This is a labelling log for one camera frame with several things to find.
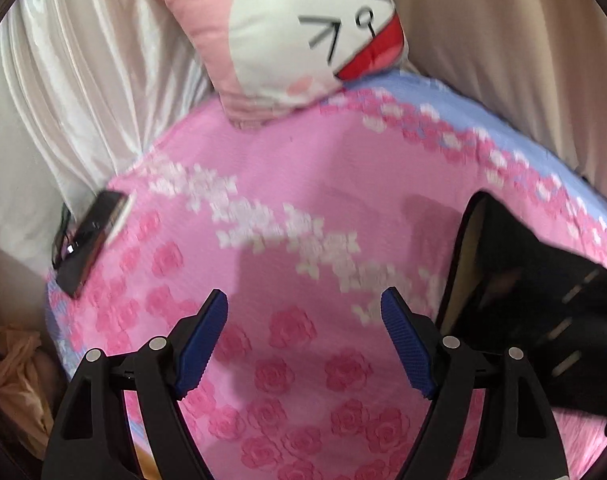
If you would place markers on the black smartphone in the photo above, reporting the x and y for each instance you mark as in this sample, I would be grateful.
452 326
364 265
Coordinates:
91 240

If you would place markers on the pink cartoon face pillow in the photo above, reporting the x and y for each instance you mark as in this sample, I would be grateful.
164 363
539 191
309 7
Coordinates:
273 35

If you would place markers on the pink floral blanket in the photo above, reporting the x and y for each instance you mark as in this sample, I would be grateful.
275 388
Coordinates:
303 270

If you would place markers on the beige curtain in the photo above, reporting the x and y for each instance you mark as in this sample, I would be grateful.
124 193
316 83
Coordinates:
508 50

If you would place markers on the white satin curtain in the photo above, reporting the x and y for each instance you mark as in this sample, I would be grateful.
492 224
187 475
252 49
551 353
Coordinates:
83 85

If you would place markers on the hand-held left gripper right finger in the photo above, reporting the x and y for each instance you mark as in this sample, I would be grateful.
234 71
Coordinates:
406 342

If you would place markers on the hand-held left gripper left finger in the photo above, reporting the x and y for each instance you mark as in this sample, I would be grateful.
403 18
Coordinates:
203 345

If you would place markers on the crumpled beige cloth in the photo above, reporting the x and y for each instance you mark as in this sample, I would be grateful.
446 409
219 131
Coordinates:
18 385

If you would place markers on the black pants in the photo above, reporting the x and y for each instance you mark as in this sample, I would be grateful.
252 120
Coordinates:
533 280

